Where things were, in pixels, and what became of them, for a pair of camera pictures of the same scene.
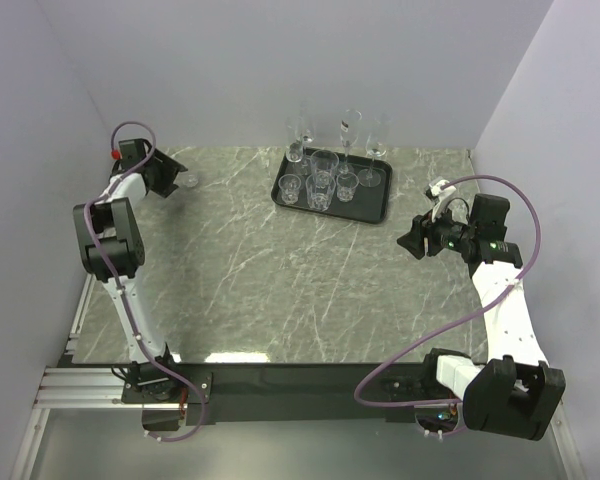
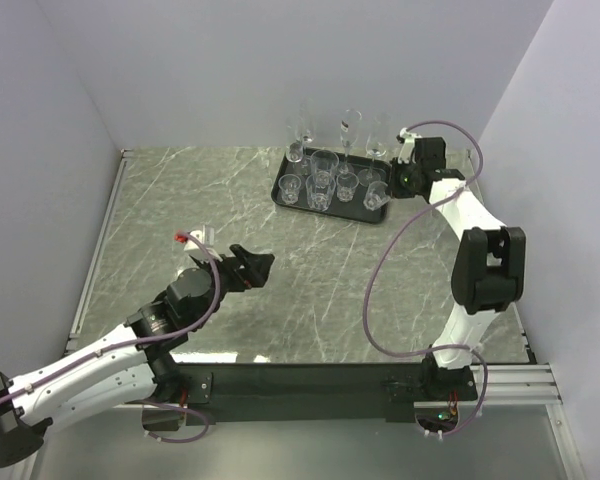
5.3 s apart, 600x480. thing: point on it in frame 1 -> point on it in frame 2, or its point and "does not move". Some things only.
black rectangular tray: x=335 y=183 does not move
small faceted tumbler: x=190 y=180 -> x=377 y=195
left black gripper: x=171 y=169 -> x=254 y=271
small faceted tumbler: x=290 y=185 does not move
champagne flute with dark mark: x=349 y=129 does not move
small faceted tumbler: x=347 y=184 does not move
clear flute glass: x=376 y=146 does not move
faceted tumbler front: x=319 y=188 does not move
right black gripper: x=413 y=241 -> x=397 y=191
